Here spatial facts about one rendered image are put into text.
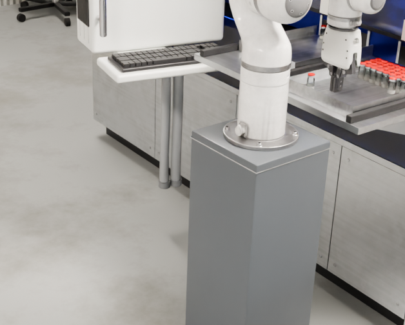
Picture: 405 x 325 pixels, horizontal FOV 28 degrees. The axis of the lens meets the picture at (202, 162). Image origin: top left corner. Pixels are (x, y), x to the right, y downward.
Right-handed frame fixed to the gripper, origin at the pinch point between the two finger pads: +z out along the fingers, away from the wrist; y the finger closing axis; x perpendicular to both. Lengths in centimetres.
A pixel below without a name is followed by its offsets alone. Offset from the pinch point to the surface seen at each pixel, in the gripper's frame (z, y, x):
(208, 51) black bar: 6, 54, 0
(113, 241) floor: 96, 100, 7
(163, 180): 74, 98, -15
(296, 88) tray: 6.4, 15.3, -0.8
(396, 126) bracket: 16.8, -2.4, -24.3
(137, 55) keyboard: 13, 79, 10
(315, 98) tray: 6.8, 7.8, -0.8
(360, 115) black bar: 6.3, -8.0, -1.6
